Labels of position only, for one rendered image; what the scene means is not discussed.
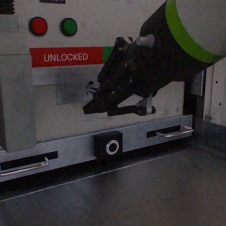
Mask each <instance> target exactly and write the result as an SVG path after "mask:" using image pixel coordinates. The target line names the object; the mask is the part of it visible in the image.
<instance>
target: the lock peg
mask: <svg viewBox="0 0 226 226"><path fill-rule="evenodd" d="M92 84H93V81H90V82H89V85H90V86H88V87H87V89H86V91H87V93H88V94H89V95H93V93H94V92H95V91H97V90H98V89H97V88H95V86H93V85H92Z"/></svg>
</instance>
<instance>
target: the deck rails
mask: <svg viewBox="0 0 226 226"><path fill-rule="evenodd" d="M194 148H196V149H199V150H201V151H204V152H206V153H208V154H211V155H214V156H216V157H219V158H221V159H224V160H226V126H225V125H221V124H218V123H214V122H211V121H207V120H205V126H204V139H203V145H200V146H196V147H194ZM0 226H10V225H9V222H8V220H7V218H6V217H5V215H4V213H3V211H2V210H1V208H0Z"/></svg>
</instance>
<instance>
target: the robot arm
mask: <svg viewBox="0 0 226 226"><path fill-rule="evenodd" d="M225 57H226V0H166V1H165V2H164V3H163V4H162V5H161V6H160V7H159V8H158V9H157V10H156V11H155V12H154V13H153V14H152V15H151V16H150V17H149V18H148V19H147V20H146V21H145V22H144V23H143V25H142V26H141V29H140V33H139V37H137V39H136V40H135V41H134V42H133V38H132V37H117V38H116V42H115V45H114V48H113V50H112V52H111V54H110V55H109V57H108V59H107V60H106V63H105V64H104V66H103V68H102V69H101V71H100V73H99V75H98V76H97V81H98V82H100V86H99V88H98V90H97V91H95V92H94V93H93V95H92V96H93V99H92V100H91V101H90V102H89V103H87V104H86V105H85V106H83V110H84V115H88V114H94V113H103V112H106V113H107V116H108V117H112V116H119V115H125V114H132V113H134V114H136V115H139V116H147V115H152V114H155V112H156V109H155V107H154V106H151V104H152V97H154V96H155V95H156V94H157V92H158V91H159V90H160V89H161V88H163V87H164V86H166V85H167V84H169V83H171V82H172V81H176V82H182V81H186V80H188V79H190V78H192V77H194V76H195V75H197V74H199V73H200V72H202V71H204V70H205V69H207V68H208V67H210V66H212V65H213V64H216V63H217V62H219V61H220V60H222V59H224V58H225ZM119 87H120V89H119V90H117V91H115V90H116V89H117V88H119ZM109 92H110V93H109ZM112 92H114V93H112ZM133 94H136V95H138V96H141V97H142V98H143V99H142V100H140V101H139V102H138V103H136V104H135V105H131V106H122V107H118V105H119V104H120V103H121V102H123V101H124V100H126V99H127V98H129V97H130V96H132V95H133Z"/></svg>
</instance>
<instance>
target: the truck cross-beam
mask: <svg viewBox="0 0 226 226"><path fill-rule="evenodd" d="M182 117H187V126H189V127H192V117H193V115H192V114H189V113H187V112H183V114H182V115H179V116H174V117H169V118H163V119H159V120H150V121H145V122H140V123H134V124H130V125H124V126H119V127H114V128H109V129H104V130H98V131H93V132H88V133H83V134H77V135H70V136H64V137H59V138H54V139H49V140H44V141H38V142H36V143H37V146H36V148H31V149H26V150H21V151H16V152H11V153H7V152H6V151H5V150H4V149H3V148H0V164H1V173H2V172H7V171H11V170H16V169H19V168H23V167H28V166H32V165H36V164H40V163H45V161H44V160H43V159H42V157H43V156H44V155H45V156H47V158H48V159H49V165H48V166H46V167H42V168H38V169H34V170H31V171H27V172H23V173H19V174H15V175H10V176H4V177H2V182H3V181H7V180H11V179H15V178H19V177H25V176H29V175H33V174H37V173H41V172H45V171H48V170H53V169H56V168H60V167H64V166H68V165H72V164H76V163H82V162H86V161H90V160H94V159H97V158H96V157H95V140H94V136H95V135H100V134H105V133H110V132H115V131H119V132H121V133H122V134H123V152H126V151H130V150H134V149H139V148H144V147H148V146H151V145H155V144H160V143H163V142H167V141H172V140H176V139H179V135H178V136H174V137H169V138H166V137H162V136H158V135H154V132H158V133H162V134H165V135H168V134H174V133H179V132H180V119H181V118H182Z"/></svg>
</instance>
